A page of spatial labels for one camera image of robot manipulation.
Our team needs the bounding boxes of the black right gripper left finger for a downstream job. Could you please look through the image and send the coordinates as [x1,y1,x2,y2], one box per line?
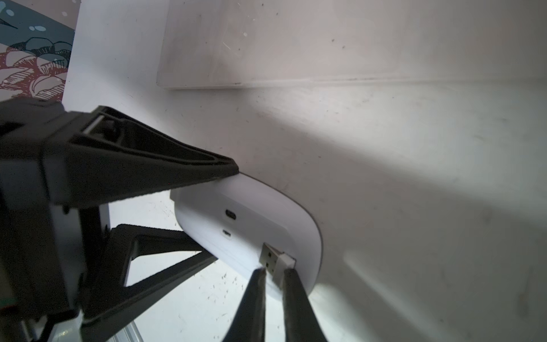
[223,268,266,342]

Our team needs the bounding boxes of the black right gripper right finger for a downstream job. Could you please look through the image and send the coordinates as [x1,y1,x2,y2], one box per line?
[282,269,327,342]

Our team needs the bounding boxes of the white wireless mouse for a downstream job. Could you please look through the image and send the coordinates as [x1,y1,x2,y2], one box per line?
[170,173,323,294]

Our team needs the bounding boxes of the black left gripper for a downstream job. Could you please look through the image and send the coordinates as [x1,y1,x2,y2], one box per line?
[1,99,239,341]

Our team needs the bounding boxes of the silver USB mouse receiver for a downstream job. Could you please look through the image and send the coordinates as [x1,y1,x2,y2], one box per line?
[259,243,296,288]

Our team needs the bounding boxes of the silver laptop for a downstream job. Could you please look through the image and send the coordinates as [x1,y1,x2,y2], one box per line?
[157,1,546,89]

